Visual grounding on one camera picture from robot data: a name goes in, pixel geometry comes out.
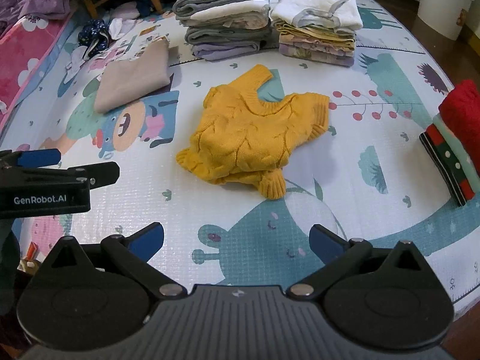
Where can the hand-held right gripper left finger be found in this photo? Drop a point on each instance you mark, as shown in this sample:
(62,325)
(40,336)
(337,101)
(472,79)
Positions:
(148,240)

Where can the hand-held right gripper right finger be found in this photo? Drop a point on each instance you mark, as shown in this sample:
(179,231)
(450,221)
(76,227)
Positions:
(326,245)

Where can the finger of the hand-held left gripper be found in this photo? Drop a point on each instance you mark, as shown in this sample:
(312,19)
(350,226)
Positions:
(37,157)
(101,174)

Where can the yellow knit sweater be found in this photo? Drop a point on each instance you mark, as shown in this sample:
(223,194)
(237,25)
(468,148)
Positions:
(243,131)

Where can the printed play mat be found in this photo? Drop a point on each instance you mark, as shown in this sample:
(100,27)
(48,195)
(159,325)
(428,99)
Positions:
(262,202)

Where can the pink flowered mat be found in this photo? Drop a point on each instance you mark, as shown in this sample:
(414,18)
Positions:
(26,52)

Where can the navy dotted cloth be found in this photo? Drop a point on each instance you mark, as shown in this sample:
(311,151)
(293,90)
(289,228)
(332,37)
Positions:
(90,32)

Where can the small white cloth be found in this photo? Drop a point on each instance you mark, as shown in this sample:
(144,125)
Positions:
(118,26)

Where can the purple fluffy cloth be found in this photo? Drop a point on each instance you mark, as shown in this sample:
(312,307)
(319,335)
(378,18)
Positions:
(30,0)

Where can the mint folded garment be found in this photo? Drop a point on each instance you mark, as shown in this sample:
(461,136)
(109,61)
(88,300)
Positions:
(455,152)

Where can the plain lavender folded garment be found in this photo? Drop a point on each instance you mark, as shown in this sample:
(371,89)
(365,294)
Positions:
(225,51)

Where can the pink patterned folded garment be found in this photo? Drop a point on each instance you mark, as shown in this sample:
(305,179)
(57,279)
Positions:
(318,50)

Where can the beige floral folded garment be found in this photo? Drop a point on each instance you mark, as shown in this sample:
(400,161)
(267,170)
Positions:
(242,23)

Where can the yellow folded garment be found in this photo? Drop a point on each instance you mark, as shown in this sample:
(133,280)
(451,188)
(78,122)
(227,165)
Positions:
(318,35)

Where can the white quilted folded garment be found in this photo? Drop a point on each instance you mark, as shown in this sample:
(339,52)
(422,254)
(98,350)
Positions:
(315,9)

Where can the white plastic bucket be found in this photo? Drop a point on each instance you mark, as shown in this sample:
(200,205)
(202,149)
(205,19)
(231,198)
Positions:
(444,3)

